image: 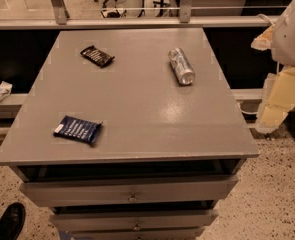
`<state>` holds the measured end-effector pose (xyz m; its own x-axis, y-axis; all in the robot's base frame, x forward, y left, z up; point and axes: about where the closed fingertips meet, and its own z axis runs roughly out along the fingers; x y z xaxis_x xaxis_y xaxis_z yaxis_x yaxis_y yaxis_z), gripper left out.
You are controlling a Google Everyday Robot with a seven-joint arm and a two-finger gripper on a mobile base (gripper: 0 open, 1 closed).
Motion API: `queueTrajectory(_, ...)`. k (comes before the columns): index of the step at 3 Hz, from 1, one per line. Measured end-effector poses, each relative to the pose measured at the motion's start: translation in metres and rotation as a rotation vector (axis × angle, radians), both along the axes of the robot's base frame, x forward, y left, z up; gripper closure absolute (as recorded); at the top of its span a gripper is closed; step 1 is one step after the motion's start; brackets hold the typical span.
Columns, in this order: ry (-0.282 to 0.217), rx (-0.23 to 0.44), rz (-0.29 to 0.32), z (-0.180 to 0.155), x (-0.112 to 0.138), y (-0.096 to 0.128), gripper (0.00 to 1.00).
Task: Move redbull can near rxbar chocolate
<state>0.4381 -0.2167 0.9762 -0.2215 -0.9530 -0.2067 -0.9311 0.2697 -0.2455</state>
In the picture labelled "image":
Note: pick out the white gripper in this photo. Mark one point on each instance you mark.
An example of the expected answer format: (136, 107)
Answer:
(289, 39)

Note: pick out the silver redbull can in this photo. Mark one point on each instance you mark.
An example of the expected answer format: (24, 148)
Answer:
(181, 66)

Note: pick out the black rxbar chocolate wrapper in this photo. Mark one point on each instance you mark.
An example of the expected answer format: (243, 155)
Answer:
(97, 56)

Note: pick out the grey drawer cabinet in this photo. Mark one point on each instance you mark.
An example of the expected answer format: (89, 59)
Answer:
(152, 126)

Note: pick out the middle grey drawer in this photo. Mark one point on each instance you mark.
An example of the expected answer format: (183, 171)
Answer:
(134, 220)

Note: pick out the grey drawer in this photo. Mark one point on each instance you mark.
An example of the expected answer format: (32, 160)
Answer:
(129, 191)
(149, 234)
(134, 220)

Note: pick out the bottom grey drawer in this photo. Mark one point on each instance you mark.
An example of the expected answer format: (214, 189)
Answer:
(149, 234)

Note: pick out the top grey drawer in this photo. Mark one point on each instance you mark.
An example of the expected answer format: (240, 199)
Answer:
(129, 191)

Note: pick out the blue snack bar wrapper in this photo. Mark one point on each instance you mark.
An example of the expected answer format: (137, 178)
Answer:
(78, 130)

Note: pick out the grey metal railing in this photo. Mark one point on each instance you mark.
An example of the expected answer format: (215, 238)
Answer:
(100, 14)

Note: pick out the black shoe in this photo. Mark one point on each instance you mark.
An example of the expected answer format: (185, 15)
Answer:
(12, 221)

